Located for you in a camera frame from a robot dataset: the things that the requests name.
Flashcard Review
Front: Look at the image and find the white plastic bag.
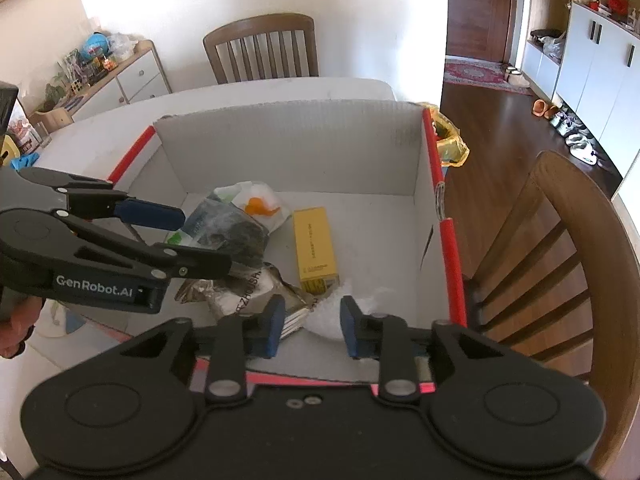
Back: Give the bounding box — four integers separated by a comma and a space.
303, 280, 397, 340

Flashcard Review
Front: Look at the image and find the person's left hand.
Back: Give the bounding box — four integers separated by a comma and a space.
0, 296, 44, 359

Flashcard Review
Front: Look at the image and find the brown foil snack bag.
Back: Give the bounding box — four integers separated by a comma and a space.
175, 262, 317, 339

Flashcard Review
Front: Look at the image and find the yellow small box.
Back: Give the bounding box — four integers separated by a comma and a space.
293, 207, 340, 296

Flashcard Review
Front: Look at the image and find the white green packet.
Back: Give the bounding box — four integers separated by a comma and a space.
166, 181, 291, 269

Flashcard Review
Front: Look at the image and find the blue cloth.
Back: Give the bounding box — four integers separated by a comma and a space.
11, 153, 39, 171

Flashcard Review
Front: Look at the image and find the yellow tissue box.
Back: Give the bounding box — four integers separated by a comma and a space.
1, 134, 22, 166

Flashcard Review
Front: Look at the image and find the red white paper bag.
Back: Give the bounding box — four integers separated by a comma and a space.
8, 100, 42, 155

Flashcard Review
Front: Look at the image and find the white drawer sideboard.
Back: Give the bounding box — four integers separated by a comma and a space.
29, 39, 171, 133

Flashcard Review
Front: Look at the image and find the red white cardboard box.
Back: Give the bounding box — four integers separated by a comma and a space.
111, 100, 465, 384

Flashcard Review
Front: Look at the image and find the blue globe toy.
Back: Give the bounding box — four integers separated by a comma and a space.
79, 32, 110, 61

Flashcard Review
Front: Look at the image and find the yellow bag beside table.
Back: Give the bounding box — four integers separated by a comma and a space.
421, 102, 470, 168

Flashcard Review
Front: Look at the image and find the wooden chair right side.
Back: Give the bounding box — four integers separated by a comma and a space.
463, 152, 639, 474

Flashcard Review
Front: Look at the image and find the wooden chair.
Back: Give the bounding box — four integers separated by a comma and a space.
463, 152, 639, 474
203, 13, 319, 84

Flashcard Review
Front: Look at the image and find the wooden chair far side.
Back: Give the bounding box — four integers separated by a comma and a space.
203, 13, 319, 84

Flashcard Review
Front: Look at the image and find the red patterned rug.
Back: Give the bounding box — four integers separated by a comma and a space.
444, 56, 532, 96

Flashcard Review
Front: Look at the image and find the brown wooden door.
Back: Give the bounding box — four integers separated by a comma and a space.
446, 0, 516, 62

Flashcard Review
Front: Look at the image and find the white wall cabinet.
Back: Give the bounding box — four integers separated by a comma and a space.
522, 0, 639, 176

